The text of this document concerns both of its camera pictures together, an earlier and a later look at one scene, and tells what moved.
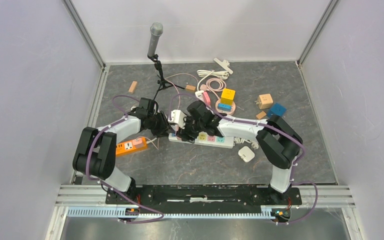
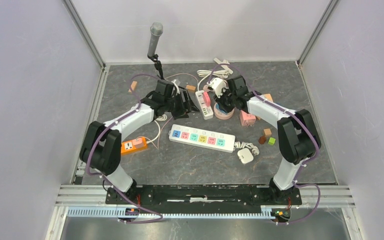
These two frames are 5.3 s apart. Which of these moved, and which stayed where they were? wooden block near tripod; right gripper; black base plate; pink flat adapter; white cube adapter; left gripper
Moved: right gripper; left gripper
Stayed: white cube adapter; pink flat adapter; wooden block near tripod; black base plate
